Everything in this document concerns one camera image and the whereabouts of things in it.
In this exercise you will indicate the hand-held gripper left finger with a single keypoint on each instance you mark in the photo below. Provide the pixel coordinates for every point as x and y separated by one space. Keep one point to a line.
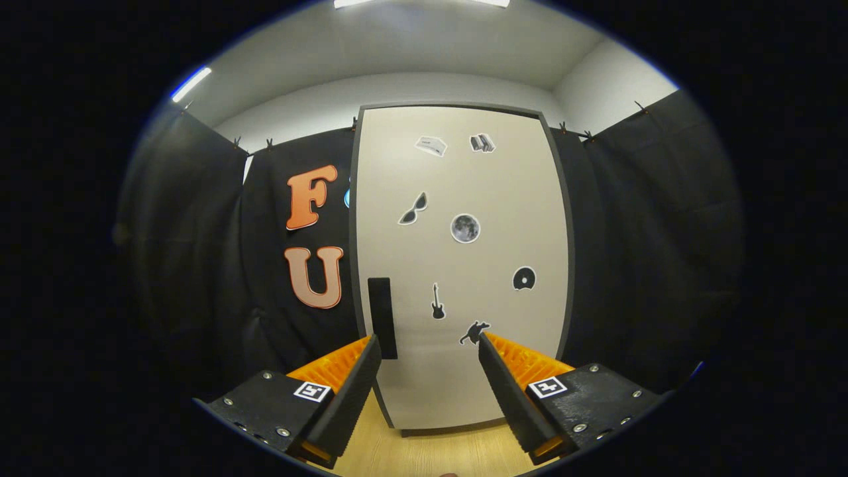
351 394

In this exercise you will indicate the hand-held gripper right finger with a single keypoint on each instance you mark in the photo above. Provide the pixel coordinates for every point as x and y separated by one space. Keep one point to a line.
507 391

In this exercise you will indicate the grey shoe cabinet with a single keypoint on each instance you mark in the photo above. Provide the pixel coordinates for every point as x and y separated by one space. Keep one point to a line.
353 232

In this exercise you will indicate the black backdrop cloth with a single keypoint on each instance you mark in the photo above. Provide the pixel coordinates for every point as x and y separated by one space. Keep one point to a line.
629 265

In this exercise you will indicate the row of black cloth clips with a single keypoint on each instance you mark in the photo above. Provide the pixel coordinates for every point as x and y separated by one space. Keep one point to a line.
354 124

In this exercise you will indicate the narrow ceiling light strip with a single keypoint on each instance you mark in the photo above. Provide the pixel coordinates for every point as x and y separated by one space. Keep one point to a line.
191 84

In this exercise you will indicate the large ceiling light panel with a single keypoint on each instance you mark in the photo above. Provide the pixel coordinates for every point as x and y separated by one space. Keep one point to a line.
424 2

